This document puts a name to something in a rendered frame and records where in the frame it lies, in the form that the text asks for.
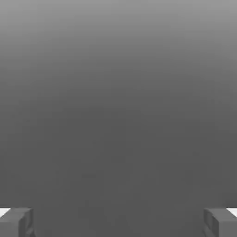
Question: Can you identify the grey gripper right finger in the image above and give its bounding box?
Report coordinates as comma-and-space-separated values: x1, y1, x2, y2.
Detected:
202, 207, 237, 237

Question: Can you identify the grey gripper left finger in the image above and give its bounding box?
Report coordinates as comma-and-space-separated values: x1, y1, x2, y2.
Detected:
0, 207, 36, 237

